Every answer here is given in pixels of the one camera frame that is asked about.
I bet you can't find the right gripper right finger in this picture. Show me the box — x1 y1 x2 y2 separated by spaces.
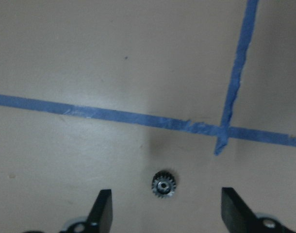
221 187 262 233

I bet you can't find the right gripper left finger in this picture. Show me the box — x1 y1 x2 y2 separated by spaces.
86 189 113 233

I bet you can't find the black bearing gear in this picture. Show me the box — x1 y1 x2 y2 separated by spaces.
151 170 177 198

